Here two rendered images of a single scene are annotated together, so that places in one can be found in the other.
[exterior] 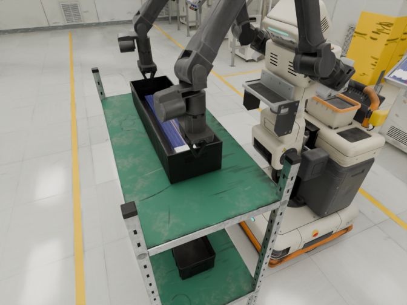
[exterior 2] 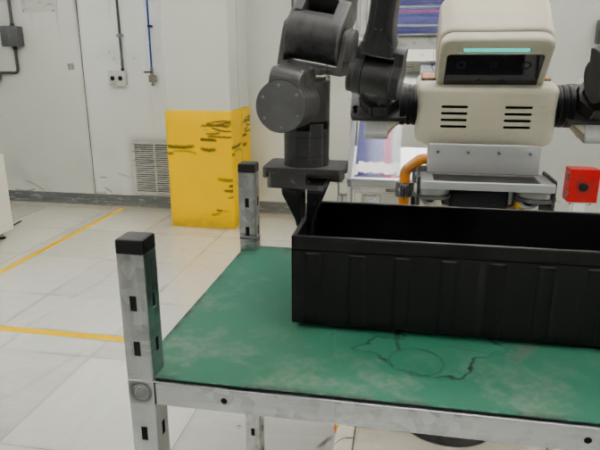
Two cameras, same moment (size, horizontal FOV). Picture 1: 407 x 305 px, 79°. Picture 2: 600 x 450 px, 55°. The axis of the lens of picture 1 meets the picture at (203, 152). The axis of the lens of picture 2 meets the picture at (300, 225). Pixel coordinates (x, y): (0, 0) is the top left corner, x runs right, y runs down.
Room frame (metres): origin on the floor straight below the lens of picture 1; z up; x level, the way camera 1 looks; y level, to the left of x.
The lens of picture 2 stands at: (0.70, 0.85, 1.27)
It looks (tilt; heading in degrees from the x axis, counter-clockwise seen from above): 16 degrees down; 304
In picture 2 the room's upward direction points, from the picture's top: straight up
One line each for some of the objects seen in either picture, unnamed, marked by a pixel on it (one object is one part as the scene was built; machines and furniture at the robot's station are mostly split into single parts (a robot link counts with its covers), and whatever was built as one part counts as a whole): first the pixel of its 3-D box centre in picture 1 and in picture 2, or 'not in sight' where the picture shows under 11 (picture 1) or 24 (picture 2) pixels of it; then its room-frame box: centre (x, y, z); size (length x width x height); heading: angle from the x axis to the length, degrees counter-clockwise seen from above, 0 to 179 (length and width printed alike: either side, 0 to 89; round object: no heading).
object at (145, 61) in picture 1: (145, 58); (306, 149); (1.09, 0.25, 1.16); 0.10 x 0.07 x 0.07; 23
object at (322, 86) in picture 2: (142, 43); (305, 100); (1.09, 0.25, 1.22); 0.07 x 0.06 x 0.07; 106
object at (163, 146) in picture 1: (168, 118); (528, 269); (0.83, 0.13, 1.01); 0.57 x 0.17 x 0.11; 24
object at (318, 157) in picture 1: (287, 155); not in sight; (1.01, -0.44, 0.68); 0.28 x 0.27 x 0.25; 24
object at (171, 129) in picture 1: (169, 124); not in sight; (0.83, 0.13, 0.99); 0.51 x 0.07 x 0.03; 24
